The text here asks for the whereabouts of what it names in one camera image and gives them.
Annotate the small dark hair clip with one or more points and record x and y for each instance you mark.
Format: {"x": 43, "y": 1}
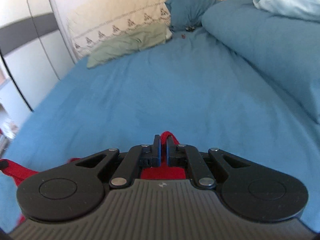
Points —
{"x": 190, "y": 29}

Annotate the teal blue pillow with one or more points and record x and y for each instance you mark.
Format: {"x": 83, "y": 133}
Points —
{"x": 187, "y": 13}

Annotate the cream embroidered pillow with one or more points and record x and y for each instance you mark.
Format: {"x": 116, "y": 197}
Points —
{"x": 91, "y": 24}

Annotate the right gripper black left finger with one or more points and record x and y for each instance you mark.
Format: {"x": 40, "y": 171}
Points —
{"x": 151, "y": 154}

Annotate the white wardrobe with grey band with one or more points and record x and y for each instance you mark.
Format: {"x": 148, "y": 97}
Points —
{"x": 33, "y": 54}

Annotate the rolled blue duvet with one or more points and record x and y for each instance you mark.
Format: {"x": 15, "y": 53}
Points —
{"x": 284, "y": 49}

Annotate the sage green pillow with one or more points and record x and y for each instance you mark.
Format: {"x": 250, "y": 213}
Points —
{"x": 137, "y": 40}

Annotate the blue bed sheet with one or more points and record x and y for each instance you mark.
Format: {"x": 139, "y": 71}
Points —
{"x": 196, "y": 88}

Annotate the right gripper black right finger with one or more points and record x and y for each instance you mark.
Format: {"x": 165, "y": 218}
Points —
{"x": 175, "y": 155}

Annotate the red knit garment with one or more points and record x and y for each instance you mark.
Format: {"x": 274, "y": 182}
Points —
{"x": 76, "y": 188}

